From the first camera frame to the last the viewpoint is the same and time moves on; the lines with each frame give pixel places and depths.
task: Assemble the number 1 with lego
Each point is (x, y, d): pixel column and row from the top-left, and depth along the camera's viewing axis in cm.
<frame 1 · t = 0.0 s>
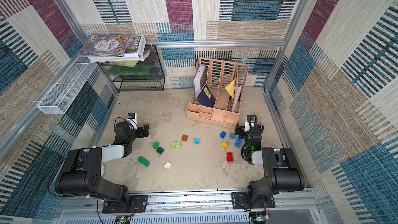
left hand: (139, 124, 95), fingers open
right hand: (246, 120, 92), fingers open
white book in organizer: (200, 80, 99), point 22 cm above the table
dark purple book: (205, 97, 105), point 11 cm above the table
yellow envelope: (230, 87, 88), point 27 cm above the table
long green lego brick: (143, 160, 87), point 2 cm above the table
bright green square lego: (156, 145, 93), on the table
dark green square lego: (160, 150, 91), point 2 cm above the table
lime green lego brick: (175, 144, 93), point 2 cm above the table
brown square lego brick: (184, 138, 96), point 2 cm above the table
light blue lego brick: (196, 141, 94), point 2 cm above the table
cream square lego brick: (168, 165, 86), on the table
red lego brick: (229, 157, 89), on the table
yellow lego brick: (224, 145, 91), point 3 cm above the table
long blue lego brick: (238, 142, 93), point 2 cm above the table
pale pink folder in organizer: (236, 100, 91), point 20 cm above the table

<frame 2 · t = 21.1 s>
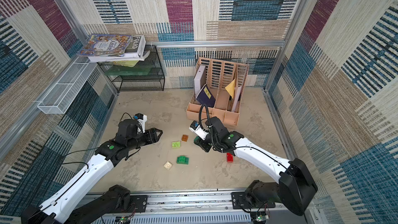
left hand: (157, 132, 79), fingers open
right hand: (196, 137, 81), fingers open
long green lego brick: (176, 159, 87), point 2 cm above the table
bright green square lego: (183, 159, 85), point 4 cm above the table
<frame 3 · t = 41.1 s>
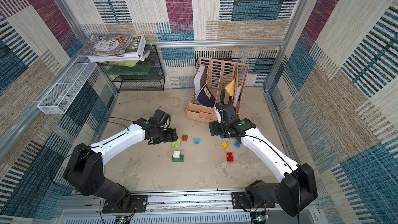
left hand: (171, 137, 87), fingers open
right hand: (216, 123, 82), fingers open
cream square lego brick: (176, 154, 83), point 8 cm above the table
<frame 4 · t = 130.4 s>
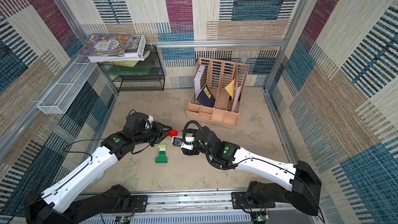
left hand: (171, 128, 74), fingers open
right hand: (182, 133, 73), fingers open
long green lego brick: (161, 160, 87), point 2 cm above the table
lime green lego brick: (164, 146, 91), point 3 cm above the table
red lego brick: (173, 132, 75), point 22 cm above the table
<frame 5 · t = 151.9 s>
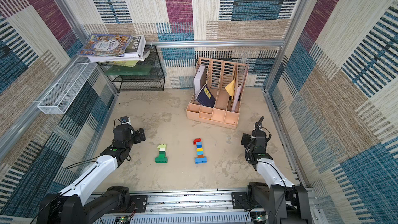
left hand: (133, 130, 87), fingers open
right hand: (253, 133, 89), fingers open
red lego brick: (197, 140, 94), point 3 cm above the table
